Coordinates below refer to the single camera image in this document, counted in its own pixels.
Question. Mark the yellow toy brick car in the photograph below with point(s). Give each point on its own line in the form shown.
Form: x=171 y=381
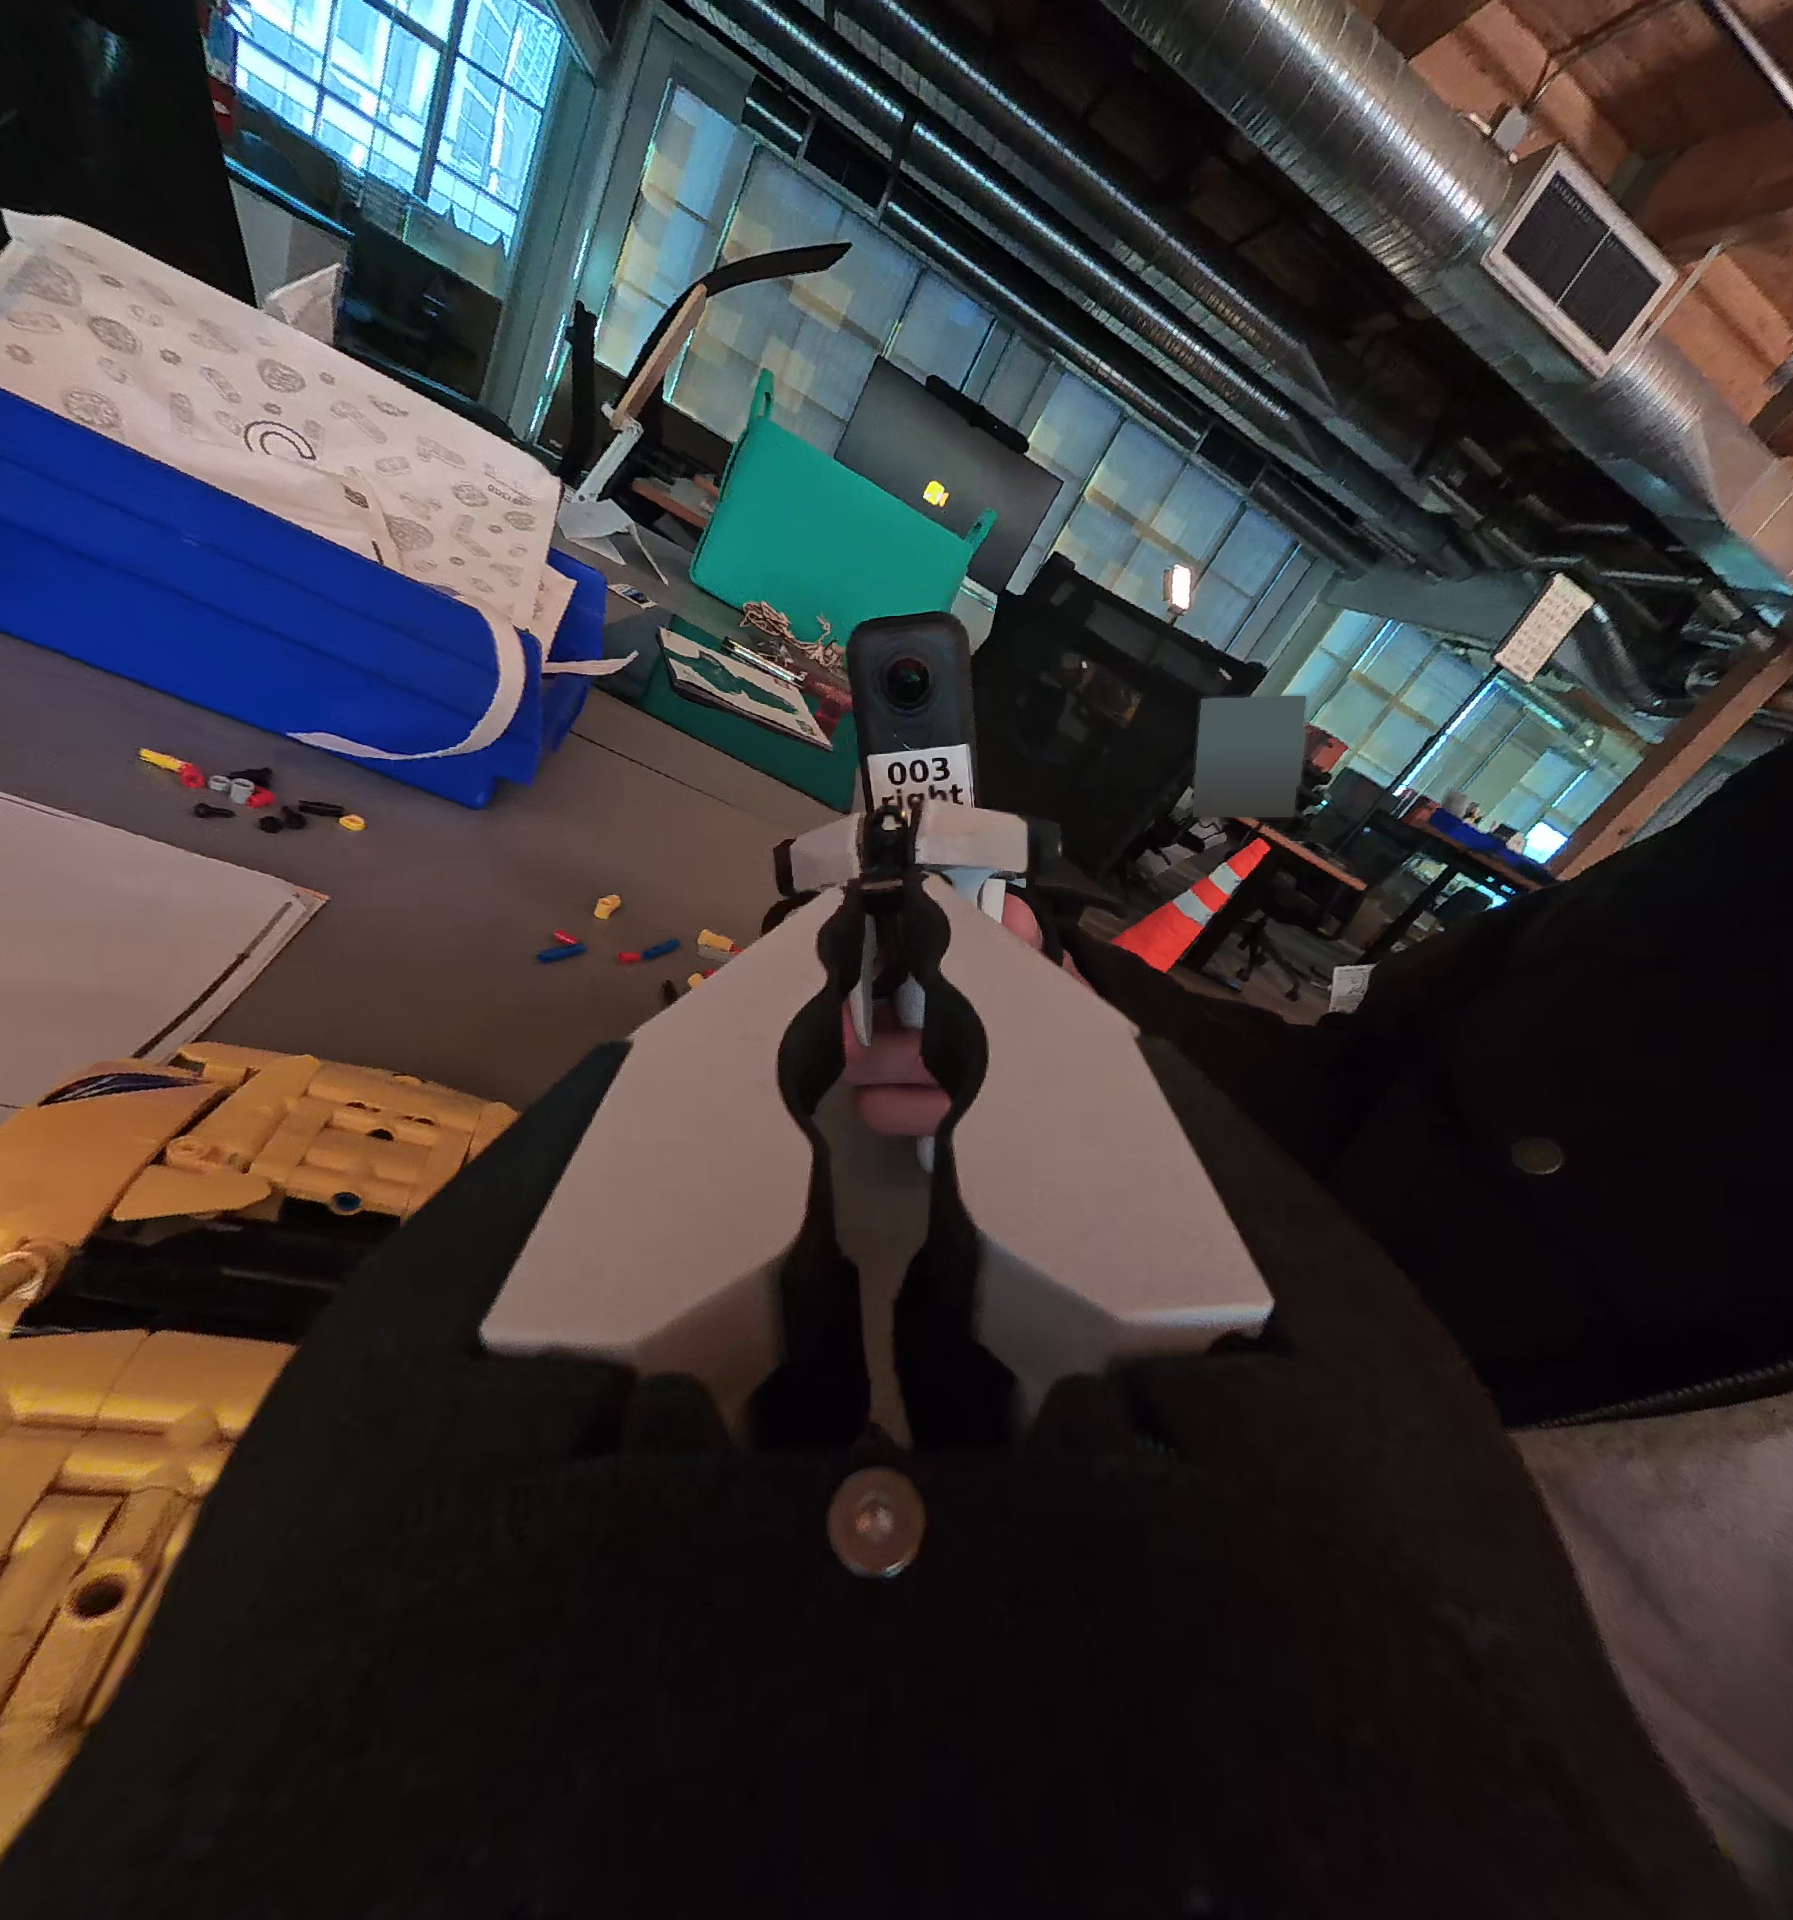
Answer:
x=85 y=1426

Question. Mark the paned window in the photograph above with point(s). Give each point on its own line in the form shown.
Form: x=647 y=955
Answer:
x=383 y=108

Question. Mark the blue plastic bin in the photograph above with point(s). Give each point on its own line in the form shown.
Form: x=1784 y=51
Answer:
x=159 y=603

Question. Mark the dark wall monitor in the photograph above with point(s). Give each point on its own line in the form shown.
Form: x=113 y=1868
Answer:
x=970 y=449

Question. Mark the grey desk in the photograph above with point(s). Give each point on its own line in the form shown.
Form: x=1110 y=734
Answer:
x=463 y=870

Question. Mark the green cutting mat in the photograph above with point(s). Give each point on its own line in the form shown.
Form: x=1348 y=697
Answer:
x=683 y=703

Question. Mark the dark upright panel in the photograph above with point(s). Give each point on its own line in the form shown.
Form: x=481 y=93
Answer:
x=70 y=135

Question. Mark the open instruction booklet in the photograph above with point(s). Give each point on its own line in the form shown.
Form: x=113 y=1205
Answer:
x=85 y=932

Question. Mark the hanging white sign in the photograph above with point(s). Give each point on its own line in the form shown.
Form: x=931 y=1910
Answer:
x=1546 y=629

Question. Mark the white green puzzle board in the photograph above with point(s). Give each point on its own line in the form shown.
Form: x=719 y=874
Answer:
x=749 y=688

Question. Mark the white patterned paper bag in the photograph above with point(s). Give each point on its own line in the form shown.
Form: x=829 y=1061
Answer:
x=207 y=389

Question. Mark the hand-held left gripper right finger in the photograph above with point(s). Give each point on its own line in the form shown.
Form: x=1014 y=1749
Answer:
x=1110 y=1196

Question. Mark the teal plastic bin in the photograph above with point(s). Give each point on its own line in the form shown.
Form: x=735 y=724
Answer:
x=835 y=529

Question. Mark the small wooden model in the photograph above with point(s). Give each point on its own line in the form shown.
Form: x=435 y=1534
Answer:
x=794 y=644

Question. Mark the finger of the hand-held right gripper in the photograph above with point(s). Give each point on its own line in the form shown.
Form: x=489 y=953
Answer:
x=829 y=860
x=970 y=849

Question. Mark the white ceiling vent grille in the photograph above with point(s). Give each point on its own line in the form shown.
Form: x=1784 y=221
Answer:
x=1580 y=265

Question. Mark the silver ventilation duct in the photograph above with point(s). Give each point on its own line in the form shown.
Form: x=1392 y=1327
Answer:
x=1362 y=135

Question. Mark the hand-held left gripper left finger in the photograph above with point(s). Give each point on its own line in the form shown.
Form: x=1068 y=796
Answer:
x=656 y=1196

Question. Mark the person's fleece-lined jacket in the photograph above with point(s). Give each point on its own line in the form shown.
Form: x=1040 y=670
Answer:
x=1585 y=1127

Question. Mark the person's right hand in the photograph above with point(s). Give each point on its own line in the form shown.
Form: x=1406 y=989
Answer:
x=904 y=1076

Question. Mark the orange traffic cone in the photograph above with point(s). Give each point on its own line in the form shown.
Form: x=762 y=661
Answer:
x=1197 y=910

